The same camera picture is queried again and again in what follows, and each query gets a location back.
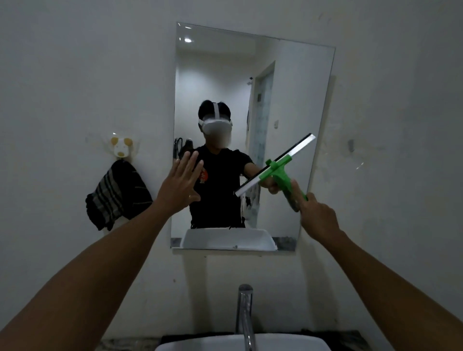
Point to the dark striped cloth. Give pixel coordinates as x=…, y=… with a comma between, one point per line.
x=117, y=195

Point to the person's left hand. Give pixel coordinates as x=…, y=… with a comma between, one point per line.
x=176, y=191

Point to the chrome faucet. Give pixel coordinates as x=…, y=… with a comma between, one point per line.
x=246, y=318

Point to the white yellow animal wall hook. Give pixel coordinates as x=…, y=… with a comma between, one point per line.
x=121, y=145

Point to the person's left thumb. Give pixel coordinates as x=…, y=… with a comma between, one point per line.
x=192, y=197

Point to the rectangular wall mirror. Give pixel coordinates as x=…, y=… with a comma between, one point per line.
x=289, y=90

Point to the green window squeegee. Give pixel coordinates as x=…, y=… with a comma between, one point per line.
x=279, y=170

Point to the person's right hand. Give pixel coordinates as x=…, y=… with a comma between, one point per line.
x=318, y=218

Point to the person's left little finger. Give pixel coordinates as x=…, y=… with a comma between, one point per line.
x=174, y=169

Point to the white sink basin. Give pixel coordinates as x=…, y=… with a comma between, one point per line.
x=217, y=344

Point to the person's right forearm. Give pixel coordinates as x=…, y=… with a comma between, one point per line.
x=394, y=300

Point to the person's left forearm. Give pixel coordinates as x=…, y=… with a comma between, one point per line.
x=83, y=282

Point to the person's right thumb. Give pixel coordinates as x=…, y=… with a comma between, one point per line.
x=296, y=193

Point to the person's left middle finger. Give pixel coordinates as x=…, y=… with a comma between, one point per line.
x=192, y=164

